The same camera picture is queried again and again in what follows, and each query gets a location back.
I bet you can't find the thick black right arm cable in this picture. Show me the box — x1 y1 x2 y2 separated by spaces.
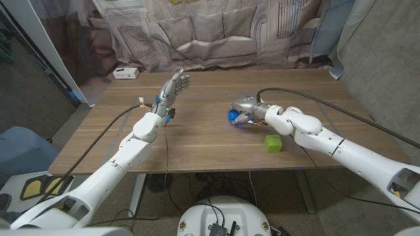
256 87 420 150

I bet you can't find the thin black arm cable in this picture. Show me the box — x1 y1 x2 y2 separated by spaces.
288 134 420 216
85 123 170 227

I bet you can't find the grey table leg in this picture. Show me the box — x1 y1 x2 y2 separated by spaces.
293 169 316 214

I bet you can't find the white slanted post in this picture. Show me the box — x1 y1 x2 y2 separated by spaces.
0 0 87 106

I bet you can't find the blue padded seat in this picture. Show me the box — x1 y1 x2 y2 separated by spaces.
0 126 60 186

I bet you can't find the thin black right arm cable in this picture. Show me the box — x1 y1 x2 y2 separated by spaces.
288 134 420 216

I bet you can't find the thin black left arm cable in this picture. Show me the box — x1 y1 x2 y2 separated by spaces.
85 123 170 227

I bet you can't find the black and yellow foot pedal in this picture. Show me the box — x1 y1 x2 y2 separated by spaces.
19 174 75 201

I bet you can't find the black floor cable tangle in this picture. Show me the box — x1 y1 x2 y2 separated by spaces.
167 172 260 214

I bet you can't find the small black electronics module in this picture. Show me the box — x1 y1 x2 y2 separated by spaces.
208 221 238 236

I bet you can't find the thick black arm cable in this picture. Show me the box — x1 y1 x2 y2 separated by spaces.
32 103 155 207
256 87 420 150

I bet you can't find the white table leg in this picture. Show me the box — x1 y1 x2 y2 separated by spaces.
127 173 147 218

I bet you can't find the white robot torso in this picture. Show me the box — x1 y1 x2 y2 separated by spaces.
177 195 272 236

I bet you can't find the white power strip box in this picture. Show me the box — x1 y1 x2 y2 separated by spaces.
112 67 140 80

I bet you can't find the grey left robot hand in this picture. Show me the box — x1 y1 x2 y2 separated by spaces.
151 68 192 117

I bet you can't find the green cube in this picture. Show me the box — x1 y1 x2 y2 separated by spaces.
264 134 283 153

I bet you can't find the printed sofa room backdrop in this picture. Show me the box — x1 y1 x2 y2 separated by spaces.
32 0 377 105

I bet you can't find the black round fan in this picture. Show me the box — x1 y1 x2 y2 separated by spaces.
146 172 173 193

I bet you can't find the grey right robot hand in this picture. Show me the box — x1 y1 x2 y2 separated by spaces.
228 96 268 125

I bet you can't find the blue spiky stress ball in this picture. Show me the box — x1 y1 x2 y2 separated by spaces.
226 109 243 125

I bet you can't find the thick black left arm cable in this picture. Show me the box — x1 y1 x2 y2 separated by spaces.
32 103 155 207

